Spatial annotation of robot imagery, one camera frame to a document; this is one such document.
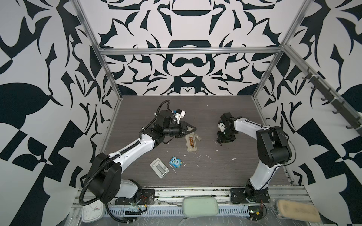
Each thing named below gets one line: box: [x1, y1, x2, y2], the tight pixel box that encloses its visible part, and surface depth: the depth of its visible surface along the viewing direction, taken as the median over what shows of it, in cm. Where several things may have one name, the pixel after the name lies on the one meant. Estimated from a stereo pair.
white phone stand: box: [149, 157, 170, 179], surface depth 85 cm
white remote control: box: [184, 131, 198, 153], surface depth 73 cm
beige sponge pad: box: [276, 199, 321, 223], surface depth 69 cm
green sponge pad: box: [182, 196, 219, 218], surface depth 70 cm
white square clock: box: [81, 199, 105, 223], surface depth 69 cm
